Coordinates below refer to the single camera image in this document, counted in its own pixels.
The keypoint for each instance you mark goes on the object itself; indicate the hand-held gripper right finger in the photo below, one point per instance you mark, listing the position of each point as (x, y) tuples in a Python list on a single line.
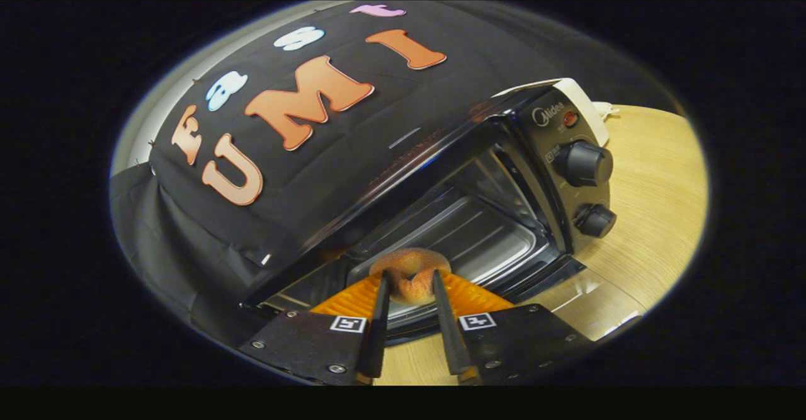
[(450, 332)]

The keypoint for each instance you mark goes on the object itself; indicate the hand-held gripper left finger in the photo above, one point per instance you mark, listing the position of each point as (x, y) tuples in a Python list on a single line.
[(378, 332)]

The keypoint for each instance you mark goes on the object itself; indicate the glazed brown doughnut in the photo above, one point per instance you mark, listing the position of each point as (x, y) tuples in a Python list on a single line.
[(412, 289)]

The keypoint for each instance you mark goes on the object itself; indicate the black toaster oven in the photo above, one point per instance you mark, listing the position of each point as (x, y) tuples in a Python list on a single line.
[(548, 136)]

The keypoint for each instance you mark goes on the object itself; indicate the white toaster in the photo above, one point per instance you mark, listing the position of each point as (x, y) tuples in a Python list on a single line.
[(582, 96)]

